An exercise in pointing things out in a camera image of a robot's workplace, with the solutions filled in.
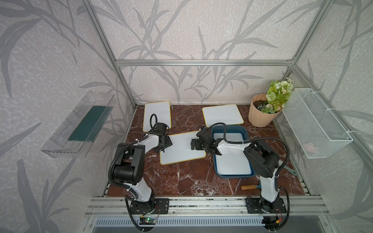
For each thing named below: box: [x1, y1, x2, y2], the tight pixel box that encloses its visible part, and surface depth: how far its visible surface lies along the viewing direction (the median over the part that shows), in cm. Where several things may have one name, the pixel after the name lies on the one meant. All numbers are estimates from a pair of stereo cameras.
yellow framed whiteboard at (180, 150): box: [159, 130, 207, 166], surface depth 92 cm
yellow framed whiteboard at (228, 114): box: [202, 104, 245, 128], surface depth 118 cm
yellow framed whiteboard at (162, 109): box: [142, 100, 172, 133], surface depth 122 cm
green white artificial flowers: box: [257, 77, 294, 115], surface depth 91 cm
